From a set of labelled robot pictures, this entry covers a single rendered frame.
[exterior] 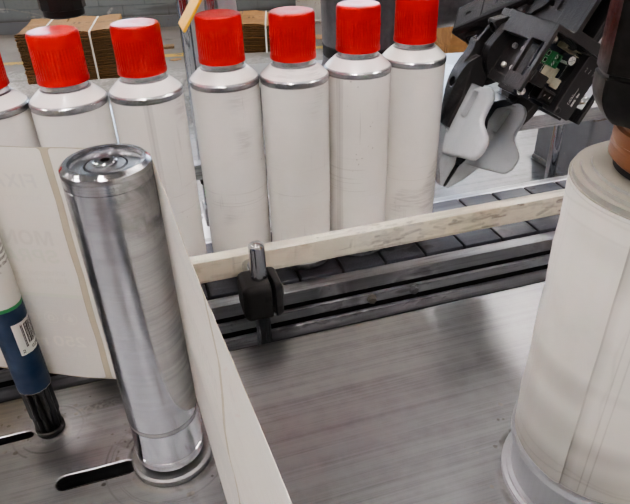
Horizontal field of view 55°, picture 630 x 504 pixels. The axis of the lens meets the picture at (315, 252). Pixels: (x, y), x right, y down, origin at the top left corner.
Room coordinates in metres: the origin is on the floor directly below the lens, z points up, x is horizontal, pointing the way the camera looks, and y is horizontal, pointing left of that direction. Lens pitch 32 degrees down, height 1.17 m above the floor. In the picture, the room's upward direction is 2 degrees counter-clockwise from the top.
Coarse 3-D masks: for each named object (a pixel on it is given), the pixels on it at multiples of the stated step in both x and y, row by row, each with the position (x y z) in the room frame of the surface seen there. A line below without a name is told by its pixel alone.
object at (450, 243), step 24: (504, 192) 0.55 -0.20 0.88; (528, 192) 0.55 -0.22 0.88; (552, 216) 0.50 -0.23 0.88; (432, 240) 0.46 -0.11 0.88; (456, 240) 0.46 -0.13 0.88; (480, 240) 0.46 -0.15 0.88; (504, 240) 0.47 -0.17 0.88; (336, 264) 0.43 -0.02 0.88; (360, 264) 0.43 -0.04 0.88; (384, 264) 0.44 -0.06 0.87; (216, 288) 0.40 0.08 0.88
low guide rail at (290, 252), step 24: (552, 192) 0.48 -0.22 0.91; (432, 216) 0.45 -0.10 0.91; (456, 216) 0.45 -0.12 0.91; (480, 216) 0.45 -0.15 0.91; (504, 216) 0.46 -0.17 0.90; (528, 216) 0.47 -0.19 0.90; (288, 240) 0.41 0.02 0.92; (312, 240) 0.41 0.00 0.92; (336, 240) 0.42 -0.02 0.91; (360, 240) 0.42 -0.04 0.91; (384, 240) 0.43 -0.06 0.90; (408, 240) 0.44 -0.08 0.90; (192, 264) 0.38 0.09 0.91; (216, 264) 0.39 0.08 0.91; (240, 264) 0.39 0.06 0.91; (288, 264) 0.41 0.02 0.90
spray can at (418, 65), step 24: (408, 0) 0.48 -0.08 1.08; (432, 0) 0.48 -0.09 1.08; (408, 24) 0.47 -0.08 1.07; (432, 24) 0.48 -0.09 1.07; (408, 48) 0.48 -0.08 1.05; (432, 48) 0.48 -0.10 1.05; (408, 72) 0.46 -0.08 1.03; (432, 72) 0.47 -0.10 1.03; (408, 96) 0.46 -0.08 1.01; (432, 96) 0.47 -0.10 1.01; (408, 120) 0.46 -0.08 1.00; (432, 120) 0.47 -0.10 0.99; (408, 144) 0.46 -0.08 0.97; (432, 144) 0.47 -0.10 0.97; (408, 168) 0.46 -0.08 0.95; (432, 168) 0.47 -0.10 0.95; (408, 192) 0.46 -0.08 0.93; (432, 192) 0.48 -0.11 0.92; (408, 216) 0.46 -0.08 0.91
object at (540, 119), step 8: (584, 104) 0.58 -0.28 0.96; (536, 112) 0.56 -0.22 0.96; (592, 112) 0.57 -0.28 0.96; (600, 112) 0.58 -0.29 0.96; (536, 120) 0.56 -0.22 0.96; (544, 120) 0.56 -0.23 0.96; (552, 120) 0.56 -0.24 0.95; (560, 120) 0.56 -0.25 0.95; (568, 120) 0.57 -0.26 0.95; (584, 120) 0.57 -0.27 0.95; (520, 128) 0.55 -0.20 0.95; (528, 128) 0.55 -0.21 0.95; (536, 128) 0.56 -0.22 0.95; (200, 168) 0.46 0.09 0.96; (200, 176) 0.46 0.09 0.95
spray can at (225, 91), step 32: (224, 32) 0.43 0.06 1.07; (224, 64) 0.43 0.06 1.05; (192, 96) 0.43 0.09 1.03; (224, 96) 0.42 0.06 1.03; (256, 96) 0.44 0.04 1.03; (224, 128) 0.42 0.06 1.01; (256, 128) 0.43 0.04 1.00; (224, 160) 0.42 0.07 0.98; (256, 160) 0.43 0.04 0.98; (224, 192) 0.42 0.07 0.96; (256, 192) 0.43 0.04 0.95; (224, 224) 0.42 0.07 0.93; (256, 224) 0.43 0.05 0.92
